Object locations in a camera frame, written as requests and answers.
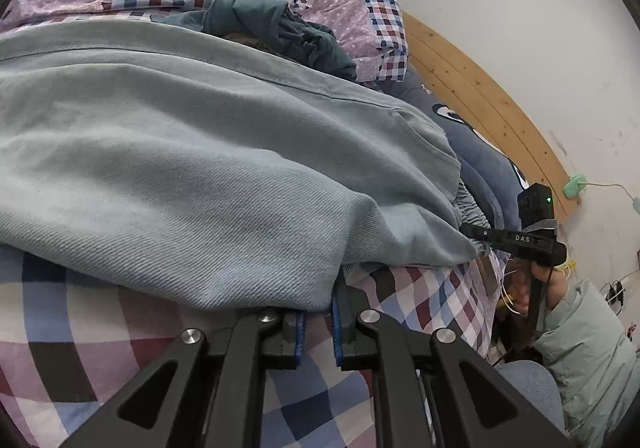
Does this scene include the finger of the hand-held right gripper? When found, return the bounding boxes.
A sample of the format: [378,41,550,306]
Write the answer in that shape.
[459,223,503,254]

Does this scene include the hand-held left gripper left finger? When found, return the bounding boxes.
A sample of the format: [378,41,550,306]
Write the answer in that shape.
[60,308,307,448]

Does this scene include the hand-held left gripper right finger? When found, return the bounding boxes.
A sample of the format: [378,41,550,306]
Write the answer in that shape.
[330,273,576,448]

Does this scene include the pale green twill garment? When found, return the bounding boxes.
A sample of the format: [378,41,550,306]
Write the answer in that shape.
[0,20,488,314]

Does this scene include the person's right hand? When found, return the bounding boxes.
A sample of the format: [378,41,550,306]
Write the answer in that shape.
[502,258,568,316]

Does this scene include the blue cartoon plush pillow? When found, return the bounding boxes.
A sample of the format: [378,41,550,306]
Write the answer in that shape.
[390,63,531,234]

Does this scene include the wooden headboard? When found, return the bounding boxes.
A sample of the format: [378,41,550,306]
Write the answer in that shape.
[402,10,573,224]

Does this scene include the person's leg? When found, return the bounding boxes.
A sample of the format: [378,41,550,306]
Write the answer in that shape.
[492,360,568,434]

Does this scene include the checkered purple dotted pillow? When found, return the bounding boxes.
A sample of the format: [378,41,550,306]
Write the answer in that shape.
[292,0,411,84]

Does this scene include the dark blue garment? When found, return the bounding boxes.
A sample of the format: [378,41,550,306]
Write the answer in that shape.
[150,0,358,81]

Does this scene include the pale green charger cable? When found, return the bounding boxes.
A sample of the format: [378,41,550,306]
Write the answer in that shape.
[585,180,640,214]

